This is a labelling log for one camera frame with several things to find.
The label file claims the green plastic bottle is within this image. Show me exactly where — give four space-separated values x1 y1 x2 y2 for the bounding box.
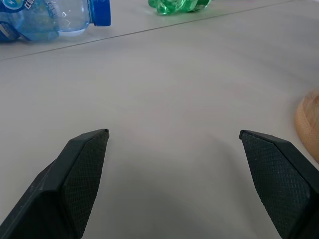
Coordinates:
148 0 214 16

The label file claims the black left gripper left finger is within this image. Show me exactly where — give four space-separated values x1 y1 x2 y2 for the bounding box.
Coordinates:
0 128 110 239

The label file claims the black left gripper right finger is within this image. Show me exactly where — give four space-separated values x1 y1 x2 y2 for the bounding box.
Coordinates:
239 129 319 239

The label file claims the clear blue-capped plastic bottle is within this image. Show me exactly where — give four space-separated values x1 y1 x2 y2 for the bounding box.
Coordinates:
0 0 112 42

